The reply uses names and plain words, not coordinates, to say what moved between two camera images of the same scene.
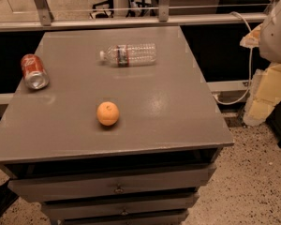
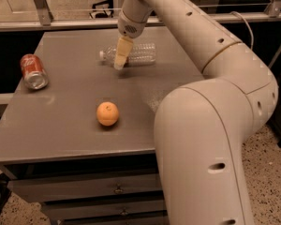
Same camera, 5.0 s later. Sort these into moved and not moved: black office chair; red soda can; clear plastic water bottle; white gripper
Moved: white gripper
Not moved: red soda can; black office chair; clear plastic water bottle
